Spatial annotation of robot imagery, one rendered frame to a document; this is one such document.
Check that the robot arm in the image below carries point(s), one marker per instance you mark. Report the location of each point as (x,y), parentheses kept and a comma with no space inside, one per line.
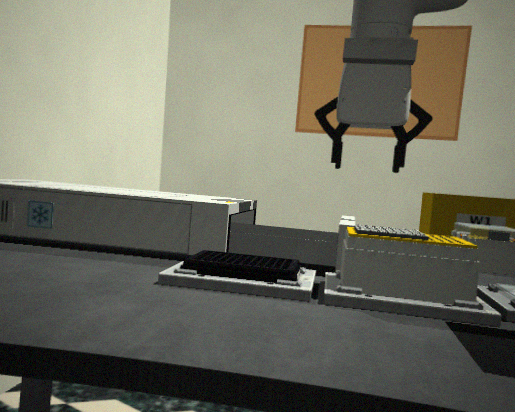
(374,21)

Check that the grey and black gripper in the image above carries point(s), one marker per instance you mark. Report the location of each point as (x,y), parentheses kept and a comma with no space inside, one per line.
(374,95)

